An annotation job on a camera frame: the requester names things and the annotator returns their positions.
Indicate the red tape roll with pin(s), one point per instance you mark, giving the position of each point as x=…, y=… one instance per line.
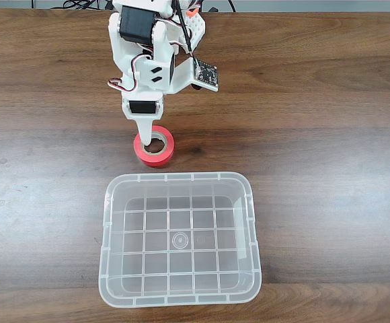
x=154, y=161

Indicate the clear plastic storage box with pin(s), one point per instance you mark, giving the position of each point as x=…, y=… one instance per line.
x=181, y=255

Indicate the orange plastic clip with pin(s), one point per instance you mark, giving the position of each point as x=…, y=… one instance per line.
x=191, y=12

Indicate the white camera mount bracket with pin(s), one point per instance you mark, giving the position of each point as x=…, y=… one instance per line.
x=183, y=75

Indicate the black camera circuit board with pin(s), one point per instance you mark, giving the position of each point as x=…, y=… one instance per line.
x=207, y=75

